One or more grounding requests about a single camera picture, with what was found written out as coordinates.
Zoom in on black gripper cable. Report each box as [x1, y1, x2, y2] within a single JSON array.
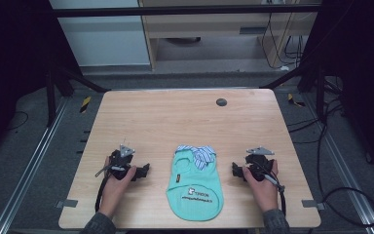
[[262, 173, 288, 218], [93, 164, 127, 214]]

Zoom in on dark curtain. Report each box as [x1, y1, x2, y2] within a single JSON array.
[[0, 0, 79, 164], [299, 0, 374, 183]]

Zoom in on black metal frame bar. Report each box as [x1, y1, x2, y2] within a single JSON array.
[[49, 3, 323, 19]]

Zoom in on black metal frame strut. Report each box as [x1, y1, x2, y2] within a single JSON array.
[[258, 62, 327, 124], [45, 64, 112, 129]]

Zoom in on aluminium floor rail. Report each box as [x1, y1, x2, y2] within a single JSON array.
[[0, 97, 70, 234], [304, 93, 374, 234]]

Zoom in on yellow black floor tape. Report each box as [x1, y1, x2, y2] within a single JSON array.
[[79, 96, 93, 114], [286, 93, 307, 108]]

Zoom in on white cabinet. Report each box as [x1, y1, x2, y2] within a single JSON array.
[[48, 0, 152, 68]]

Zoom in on black hanging cables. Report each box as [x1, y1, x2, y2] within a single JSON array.
[[260, 12, 307, 71]]

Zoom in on black floor cable loop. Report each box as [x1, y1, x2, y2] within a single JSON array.
[[286, 97, 374, 228]]

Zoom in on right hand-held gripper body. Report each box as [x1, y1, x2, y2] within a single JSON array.
[[244, 145, 276, 182]]

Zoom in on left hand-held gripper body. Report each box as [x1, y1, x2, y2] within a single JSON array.
[[108, 144, 140, 181]]

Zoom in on grey metal table bracket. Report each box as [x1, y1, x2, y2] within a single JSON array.
[[301, 199, 326, 212], [55, 198, 79, 210]]

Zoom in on thin black floor cable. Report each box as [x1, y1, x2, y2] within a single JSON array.
[[7, 110, 30, 132]]

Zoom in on person's right hand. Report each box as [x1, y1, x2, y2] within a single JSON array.
[[242, 158, 280, 214]]

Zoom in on mint green pet shirt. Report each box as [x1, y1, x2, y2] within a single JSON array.
[[165, 143, 225, 223]]

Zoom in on light wooden desk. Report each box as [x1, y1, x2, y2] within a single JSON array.
[[137, 0, 319, 71]]

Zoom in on person's left hand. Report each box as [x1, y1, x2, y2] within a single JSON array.
[[97, 157, 137, 219]]

